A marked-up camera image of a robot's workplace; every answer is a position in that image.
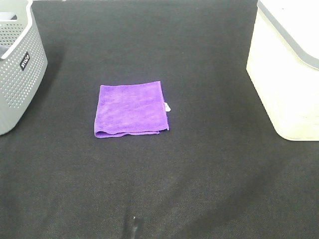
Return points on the purple microfiber towel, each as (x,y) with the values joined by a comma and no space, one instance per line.
(130,110)

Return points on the black fabric table cover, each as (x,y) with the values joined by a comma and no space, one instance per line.
(220,172)

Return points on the white plastic basket grey rim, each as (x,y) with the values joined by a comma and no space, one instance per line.
(283,64)

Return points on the grey perforated plastic basket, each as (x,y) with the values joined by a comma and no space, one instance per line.
(23,61)

